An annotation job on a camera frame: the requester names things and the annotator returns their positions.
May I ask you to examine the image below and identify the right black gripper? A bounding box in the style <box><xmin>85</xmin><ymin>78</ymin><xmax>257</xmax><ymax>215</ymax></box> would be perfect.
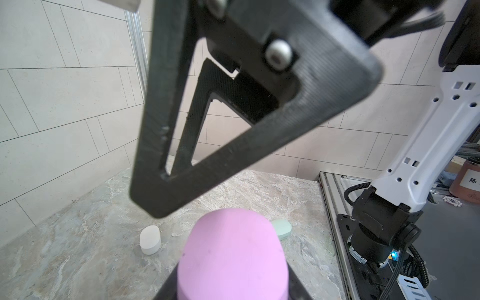
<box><xmin>202</xmin><ymin>1</ymin><xmax>445</xmax><ymax>49</ymax></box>

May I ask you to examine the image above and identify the mint green earbud case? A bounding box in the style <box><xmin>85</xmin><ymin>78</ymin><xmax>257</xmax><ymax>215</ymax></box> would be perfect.
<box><xmin>271</xmin><ymin>219</ymin><xmax>293</xmax><ymax>241</ymax></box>

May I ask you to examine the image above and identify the aluminium front rail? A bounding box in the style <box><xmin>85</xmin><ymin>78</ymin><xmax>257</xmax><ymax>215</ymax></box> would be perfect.
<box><xmin>318</xmin><ymin>171</ymin><xmax>369</xmax><ymax>300</ymax></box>

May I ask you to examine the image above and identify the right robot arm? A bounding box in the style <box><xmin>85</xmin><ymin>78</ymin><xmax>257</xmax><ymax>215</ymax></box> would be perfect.
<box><xmin>130</xmin><ymin>1</ymin><xmax>480</xmax><ymax>263</ymax></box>

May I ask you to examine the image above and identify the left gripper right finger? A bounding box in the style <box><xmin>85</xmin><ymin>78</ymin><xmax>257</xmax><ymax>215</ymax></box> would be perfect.
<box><xmin>287</xmin><ymin>264</ymin><xmax>313</xmax><ymax>300</ymax></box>

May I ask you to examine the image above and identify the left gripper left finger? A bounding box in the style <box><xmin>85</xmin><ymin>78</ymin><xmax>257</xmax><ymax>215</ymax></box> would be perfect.
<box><xmin>153</xmin><ymin>264</ymin><xmax>187</xmax><ymax>300</ymax></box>

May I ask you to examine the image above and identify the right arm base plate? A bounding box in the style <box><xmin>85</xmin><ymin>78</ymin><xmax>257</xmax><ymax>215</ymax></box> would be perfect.
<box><xmin>336</xmin><ymin>213</ymin><xmax>428</xmax><ymax>300</ymax></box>

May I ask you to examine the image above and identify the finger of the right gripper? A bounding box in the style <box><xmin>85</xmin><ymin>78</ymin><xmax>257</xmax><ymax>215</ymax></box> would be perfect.
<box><xmin>129</xmin><ymin>1</ymin><xmax>384</xmax><ymax>218</ymax></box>
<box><xmin>171</xmin><ymin>59</ymin><xmax>280</xmax><ymax>175</ymax></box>

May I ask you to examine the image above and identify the purple earbud case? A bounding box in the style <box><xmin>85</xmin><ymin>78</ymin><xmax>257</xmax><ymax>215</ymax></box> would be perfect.
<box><xmin>177</xmin><ymin>208</ymin><xmax>289</xmax><ymax>300</ymax></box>

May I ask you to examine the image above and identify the white earbud case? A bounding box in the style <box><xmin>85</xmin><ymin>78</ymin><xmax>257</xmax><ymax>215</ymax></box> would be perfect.
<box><xmin>139</xmin><ymin>225</ymin><xmax>161</xmax><ymax>256</ymax></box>

